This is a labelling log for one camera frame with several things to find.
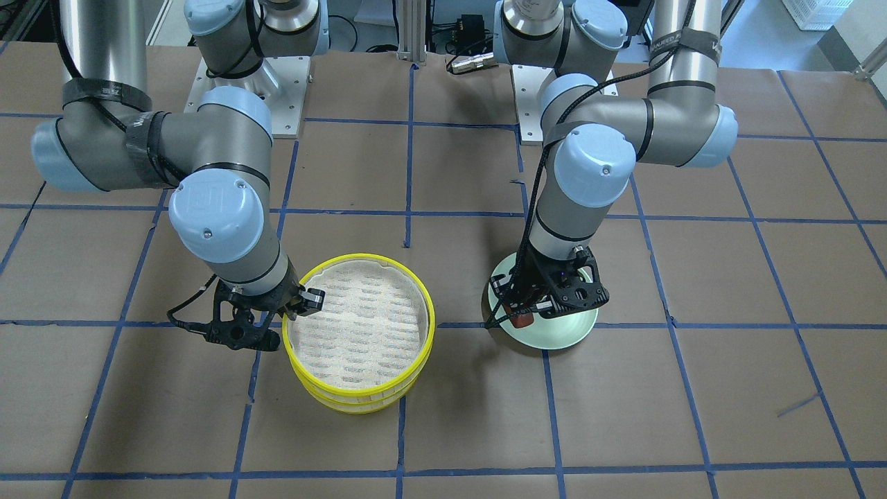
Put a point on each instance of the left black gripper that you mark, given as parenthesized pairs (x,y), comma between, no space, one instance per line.
(540,283)

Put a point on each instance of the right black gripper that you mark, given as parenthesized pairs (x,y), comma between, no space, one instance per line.
(275,303)

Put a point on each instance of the brown bun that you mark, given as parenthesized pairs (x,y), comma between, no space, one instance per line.
(520,321)

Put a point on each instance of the yellow steamer layer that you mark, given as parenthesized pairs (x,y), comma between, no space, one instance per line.
(376,325)
(376,399)

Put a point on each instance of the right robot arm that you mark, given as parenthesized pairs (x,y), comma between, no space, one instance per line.
(215,160)

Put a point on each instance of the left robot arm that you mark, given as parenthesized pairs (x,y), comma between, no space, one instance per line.
(592,140)

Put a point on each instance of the light green plate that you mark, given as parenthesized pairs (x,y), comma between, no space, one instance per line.
(550,334)

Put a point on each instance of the silver cylinder connector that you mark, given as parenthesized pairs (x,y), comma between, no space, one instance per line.
(463,65)

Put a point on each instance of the black power adapter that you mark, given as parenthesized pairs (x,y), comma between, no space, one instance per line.
(469,32)

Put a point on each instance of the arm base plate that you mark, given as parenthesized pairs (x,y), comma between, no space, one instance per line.
(541,97)
(282,83)

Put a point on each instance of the aluminium frame post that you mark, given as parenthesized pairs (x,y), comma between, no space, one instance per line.
(412,30)

